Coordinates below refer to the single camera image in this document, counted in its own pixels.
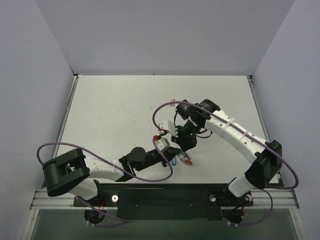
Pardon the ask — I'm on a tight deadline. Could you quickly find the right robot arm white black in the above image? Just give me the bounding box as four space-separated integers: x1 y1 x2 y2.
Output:
171 99 283 205

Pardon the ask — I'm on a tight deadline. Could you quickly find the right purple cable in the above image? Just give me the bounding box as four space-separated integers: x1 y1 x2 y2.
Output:
152 100 300 228

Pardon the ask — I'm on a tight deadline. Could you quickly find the purple cable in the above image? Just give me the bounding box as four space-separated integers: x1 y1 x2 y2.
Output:
152 100 300 228
36 138 175 228

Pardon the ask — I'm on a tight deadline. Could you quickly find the key with blue tag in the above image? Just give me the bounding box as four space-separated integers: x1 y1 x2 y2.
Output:
170 157 177 167

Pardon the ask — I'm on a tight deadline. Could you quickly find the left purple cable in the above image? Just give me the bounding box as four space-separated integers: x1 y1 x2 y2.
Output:
36 138 175 228

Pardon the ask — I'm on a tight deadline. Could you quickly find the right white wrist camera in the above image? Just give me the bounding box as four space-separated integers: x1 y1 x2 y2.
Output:
158 120 178 138

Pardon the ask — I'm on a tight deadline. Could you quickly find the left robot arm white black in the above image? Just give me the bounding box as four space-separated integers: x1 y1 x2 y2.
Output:
42 147 167 206

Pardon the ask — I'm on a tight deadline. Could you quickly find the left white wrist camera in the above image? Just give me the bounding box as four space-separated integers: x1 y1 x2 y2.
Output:
153 135 171 153

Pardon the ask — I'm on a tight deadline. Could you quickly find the aluminium frame rail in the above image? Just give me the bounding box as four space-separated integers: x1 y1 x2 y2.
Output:
30 188 300 210

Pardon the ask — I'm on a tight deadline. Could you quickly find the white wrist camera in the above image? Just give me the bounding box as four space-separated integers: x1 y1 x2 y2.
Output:
153 135 171 153
158 120 178 138

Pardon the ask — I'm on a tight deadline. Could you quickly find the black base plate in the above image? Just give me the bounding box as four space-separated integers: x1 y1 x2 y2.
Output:
87 183 253 221

